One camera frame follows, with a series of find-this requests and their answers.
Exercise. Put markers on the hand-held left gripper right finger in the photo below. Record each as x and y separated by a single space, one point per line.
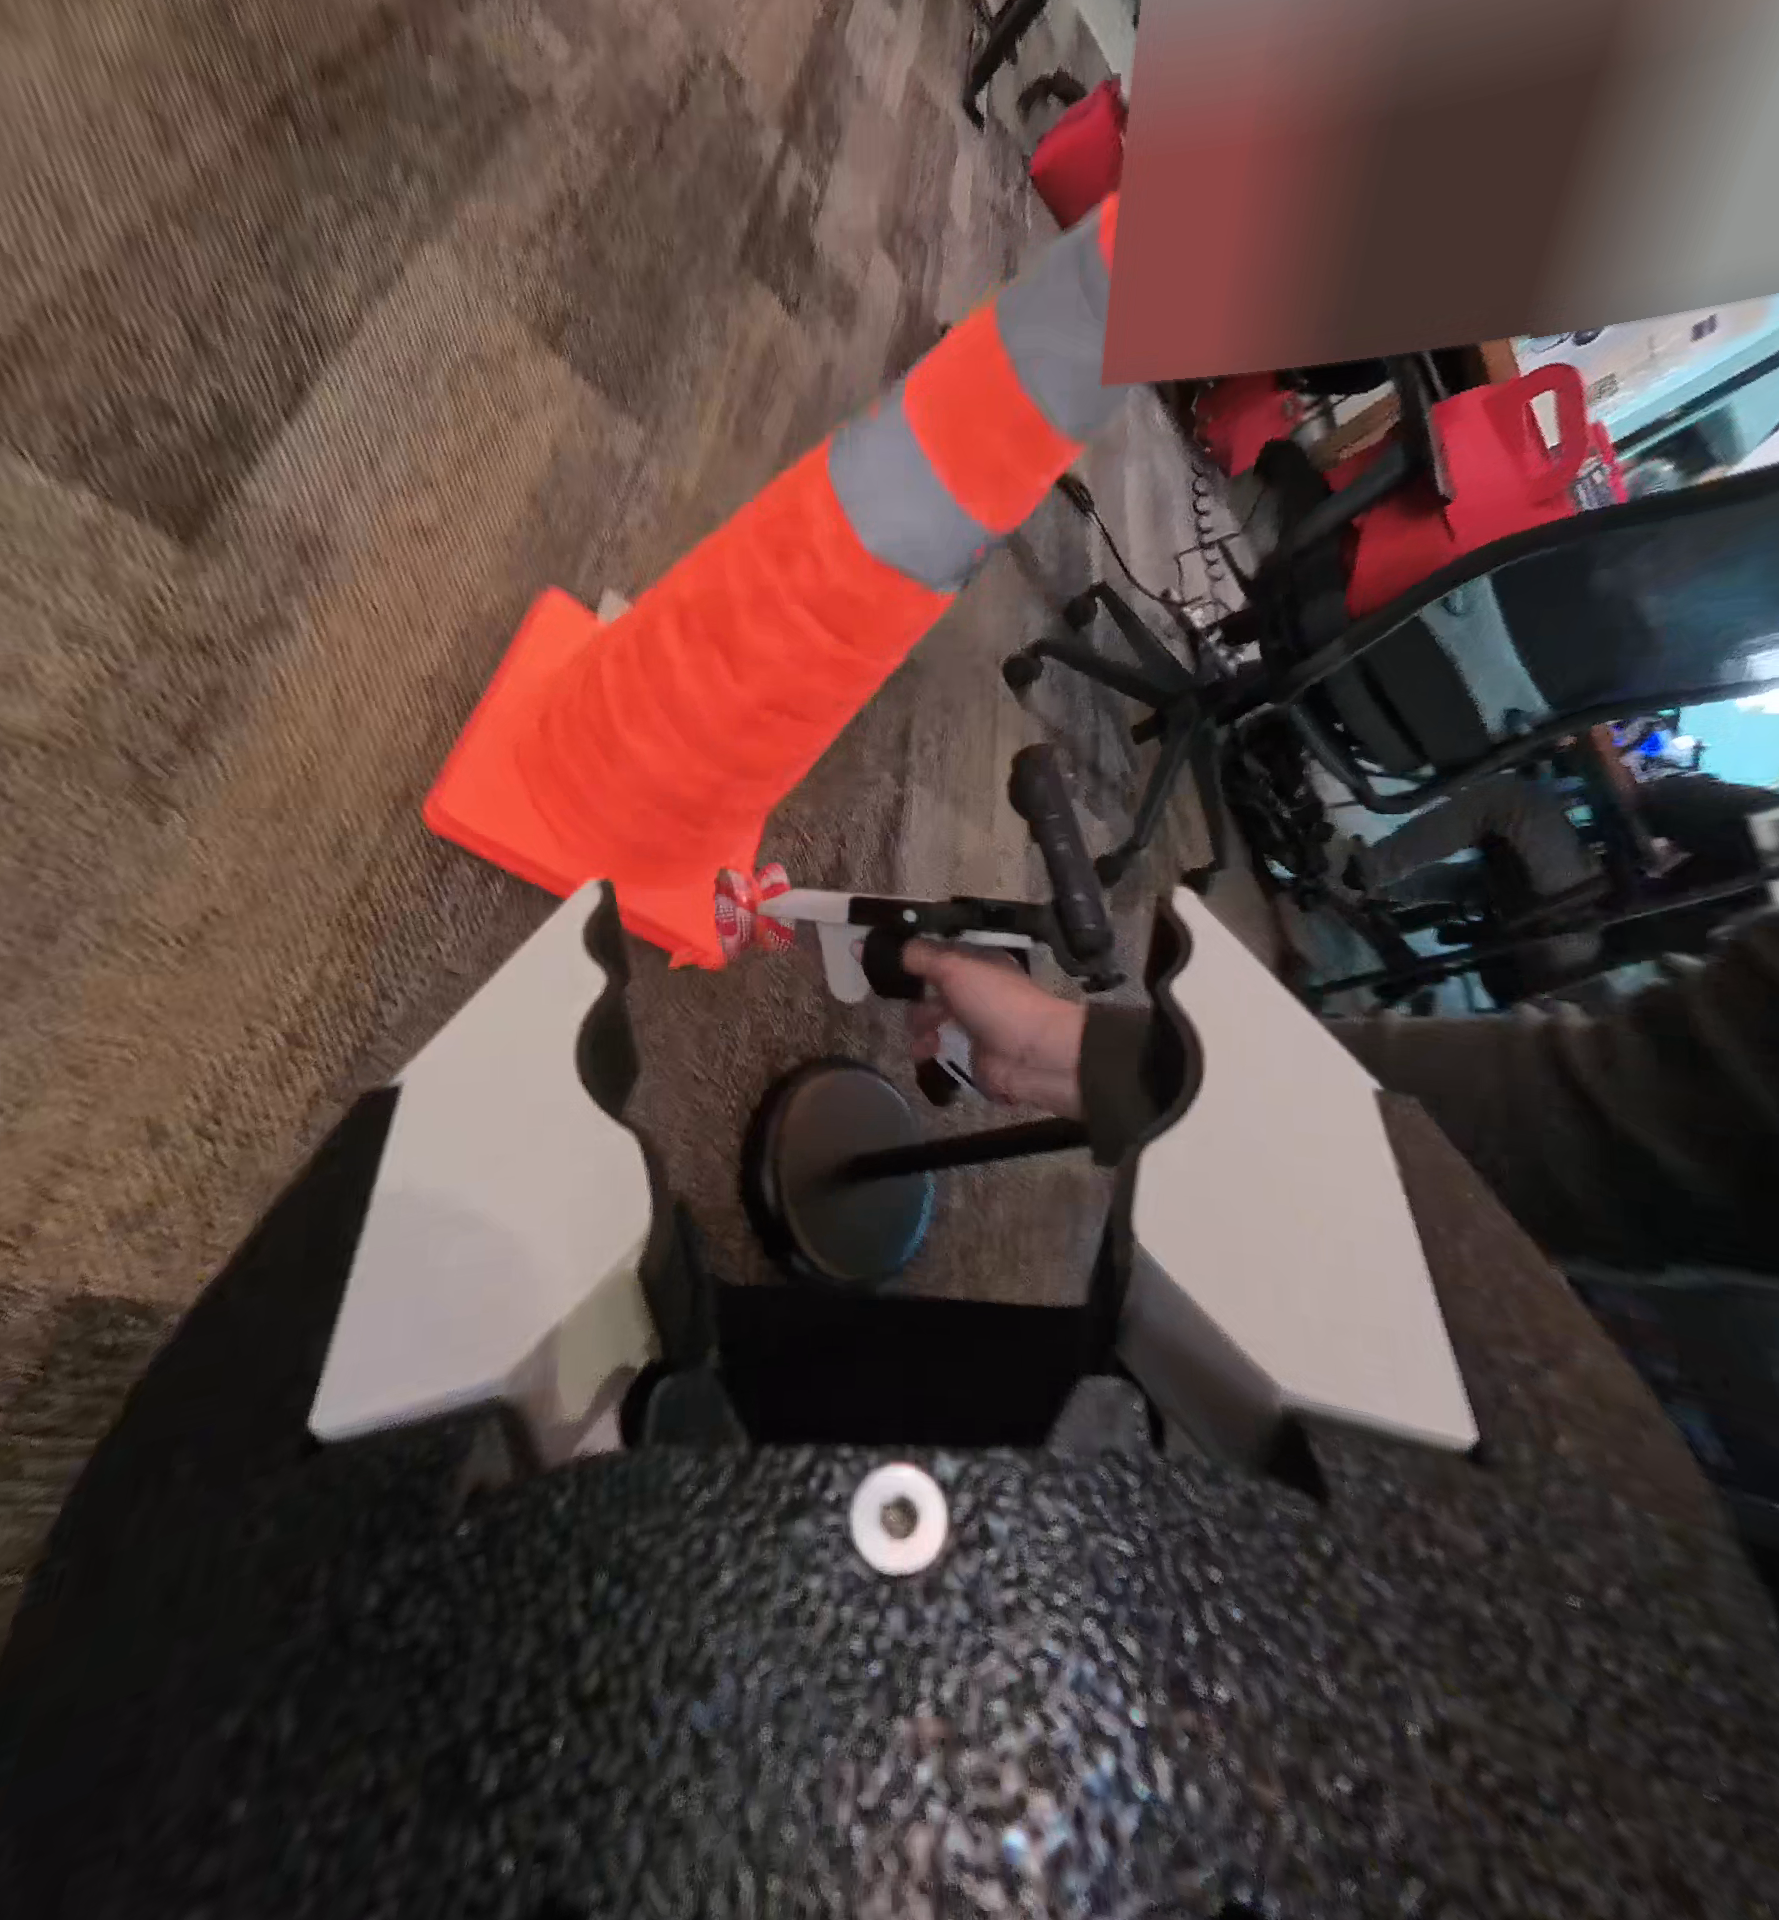
1296 1229

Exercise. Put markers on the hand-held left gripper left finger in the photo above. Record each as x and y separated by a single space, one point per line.
485 1229

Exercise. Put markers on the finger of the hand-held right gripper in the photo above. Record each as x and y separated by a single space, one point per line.
840 956
824 899

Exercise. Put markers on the red white yo-yo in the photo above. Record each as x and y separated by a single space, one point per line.
747 899

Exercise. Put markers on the person's right forearm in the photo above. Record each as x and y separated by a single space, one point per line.
1551 1081

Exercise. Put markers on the person's right hand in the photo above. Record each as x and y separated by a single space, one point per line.
1012 1036

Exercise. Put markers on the black framed floor sign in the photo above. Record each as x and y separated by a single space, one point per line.
845 1171

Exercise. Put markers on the orange striped traffic cone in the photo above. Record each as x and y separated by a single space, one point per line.
741 661

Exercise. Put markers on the black mesh office chair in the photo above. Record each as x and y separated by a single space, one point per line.
1491 690

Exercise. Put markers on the red box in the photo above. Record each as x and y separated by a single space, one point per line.
1080 149

